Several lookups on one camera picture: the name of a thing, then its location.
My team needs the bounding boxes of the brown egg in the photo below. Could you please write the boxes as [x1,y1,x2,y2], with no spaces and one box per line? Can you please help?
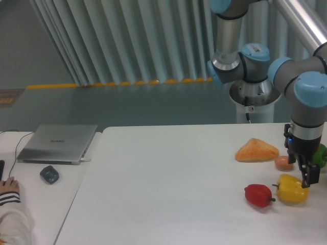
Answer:
[274,156,293,171]

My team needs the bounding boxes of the black cable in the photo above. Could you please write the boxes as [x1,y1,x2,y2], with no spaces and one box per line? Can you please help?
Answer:
[0,130,35,179]

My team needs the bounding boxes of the silver laptop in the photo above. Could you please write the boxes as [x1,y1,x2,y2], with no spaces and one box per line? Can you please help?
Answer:
[17,125,97,165]

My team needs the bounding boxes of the green bell pepper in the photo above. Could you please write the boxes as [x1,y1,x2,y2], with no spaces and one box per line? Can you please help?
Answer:
[312,143,326,168]

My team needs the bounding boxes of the person's hand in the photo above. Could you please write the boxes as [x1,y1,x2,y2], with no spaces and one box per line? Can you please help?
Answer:
[0,177,20,194]

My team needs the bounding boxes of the black phone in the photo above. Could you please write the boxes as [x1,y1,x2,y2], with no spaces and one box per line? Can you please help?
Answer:
[0,160,5,180]

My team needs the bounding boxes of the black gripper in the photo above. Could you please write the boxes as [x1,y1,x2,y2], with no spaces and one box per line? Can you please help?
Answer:
[284,124,321,188]

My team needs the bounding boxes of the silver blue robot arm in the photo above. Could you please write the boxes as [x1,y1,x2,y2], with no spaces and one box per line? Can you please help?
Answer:
[208,1,326,188]

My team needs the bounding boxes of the orange triangular bread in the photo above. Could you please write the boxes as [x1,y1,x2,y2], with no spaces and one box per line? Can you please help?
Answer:
[235,138,279,162]

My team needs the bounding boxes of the folded grey partition screen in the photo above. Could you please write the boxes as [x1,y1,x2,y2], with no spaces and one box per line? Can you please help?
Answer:
[33,1,326,86]

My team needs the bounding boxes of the red bell pepper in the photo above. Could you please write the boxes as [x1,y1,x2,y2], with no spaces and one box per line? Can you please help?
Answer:
[244,184,276,208]

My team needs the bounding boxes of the cream striped sleeve forearm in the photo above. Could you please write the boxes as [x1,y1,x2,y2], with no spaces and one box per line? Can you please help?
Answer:
[1,191,32,244]

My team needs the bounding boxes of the yellow bell pepper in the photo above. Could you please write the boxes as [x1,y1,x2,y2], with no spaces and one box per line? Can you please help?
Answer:
[273,174,309,203]

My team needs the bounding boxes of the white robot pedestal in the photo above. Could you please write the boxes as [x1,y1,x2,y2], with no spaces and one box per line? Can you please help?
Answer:
[229,79,281,124]

